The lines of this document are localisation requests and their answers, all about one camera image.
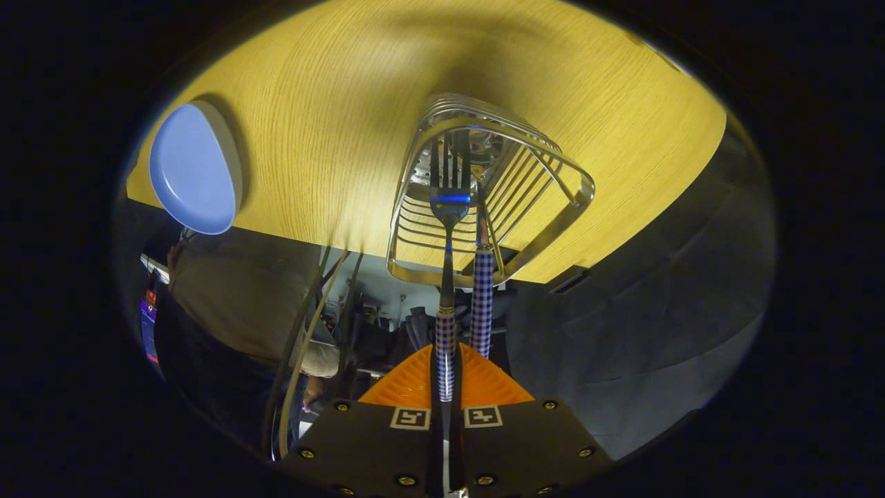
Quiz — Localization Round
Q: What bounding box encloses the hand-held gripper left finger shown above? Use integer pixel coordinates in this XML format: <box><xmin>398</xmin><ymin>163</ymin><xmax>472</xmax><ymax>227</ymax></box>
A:
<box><xmin>280</xmin><ymin>344</ymin><xmax>443</xmax><ymax>498</ymax></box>

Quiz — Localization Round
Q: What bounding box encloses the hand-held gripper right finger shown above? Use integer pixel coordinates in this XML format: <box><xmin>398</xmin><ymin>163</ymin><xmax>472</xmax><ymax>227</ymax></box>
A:
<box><xmin>456</xmin><ymin>342</ymin><xmax>615</xmax><ymax>498</ymax></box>

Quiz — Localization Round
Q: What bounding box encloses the spoon with checkered handle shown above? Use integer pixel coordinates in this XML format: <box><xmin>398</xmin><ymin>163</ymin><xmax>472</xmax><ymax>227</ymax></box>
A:
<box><xmin>467</xmin><ymin>131</ymin><xmax>505</xmax><ymax>358</ymax></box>

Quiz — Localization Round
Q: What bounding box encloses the fork with checkered handle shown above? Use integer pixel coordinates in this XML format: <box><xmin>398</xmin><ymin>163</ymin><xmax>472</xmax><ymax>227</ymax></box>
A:
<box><xmin>429</xmin><ymin>135</ymin><xmax>472</xmax><ymax>403</ymax></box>

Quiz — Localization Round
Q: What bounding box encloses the person's black shirt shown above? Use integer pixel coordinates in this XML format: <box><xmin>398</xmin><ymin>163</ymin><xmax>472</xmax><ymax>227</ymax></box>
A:
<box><xmin>153</xmin><ymin>290</ymin><xmax>291</xmax><ymax>443</ymax></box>

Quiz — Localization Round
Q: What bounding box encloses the lit screen device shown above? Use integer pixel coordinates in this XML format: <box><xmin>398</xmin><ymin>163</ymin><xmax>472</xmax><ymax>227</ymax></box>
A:
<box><xmin>139</xmin><ymin>297</ymin><xmax>160</xmax><ymax>365</ymax></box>

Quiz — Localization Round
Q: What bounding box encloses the white power strip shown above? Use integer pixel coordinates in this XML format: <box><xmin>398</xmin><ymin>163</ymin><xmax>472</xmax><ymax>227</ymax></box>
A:
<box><xmin>140</xmin><ymin>253</ymin><xmax>171</xmax><ymax>285</ymax></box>

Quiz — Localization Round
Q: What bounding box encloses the blue round plate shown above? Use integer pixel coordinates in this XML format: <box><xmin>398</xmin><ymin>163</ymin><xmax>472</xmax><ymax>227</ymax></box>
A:
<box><xmin>149</xmin><ymin>100</ymin><xmax>244</xmax><ymax>236</ymax></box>

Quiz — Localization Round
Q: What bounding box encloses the white cable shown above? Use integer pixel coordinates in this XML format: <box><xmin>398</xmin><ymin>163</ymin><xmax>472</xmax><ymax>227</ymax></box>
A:
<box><xmin>279</xmin><ymin>249</ymin><xmax>351</xmax><ymax>459</ymax></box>

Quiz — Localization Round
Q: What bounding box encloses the black cable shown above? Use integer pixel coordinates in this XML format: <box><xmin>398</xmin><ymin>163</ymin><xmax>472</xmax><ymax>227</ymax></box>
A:
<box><xmin>261</xmin><ymin>246</ymin><xmax>334</xmax><ymax>452</ymax></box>

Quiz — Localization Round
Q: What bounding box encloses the black table bracket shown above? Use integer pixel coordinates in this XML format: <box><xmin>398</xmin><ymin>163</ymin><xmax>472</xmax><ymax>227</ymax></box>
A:
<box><xmin>550</xmin><ymin>266</ymin><xmax>589</xmax><ymax>295</ymax></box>

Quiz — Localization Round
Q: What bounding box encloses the metal wire basket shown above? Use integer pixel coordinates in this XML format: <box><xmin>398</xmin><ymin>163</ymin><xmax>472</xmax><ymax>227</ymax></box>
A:
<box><xmin>386</xmin><ymin>93</ymin><xmax>596</xmax><ymax>288</ymax></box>

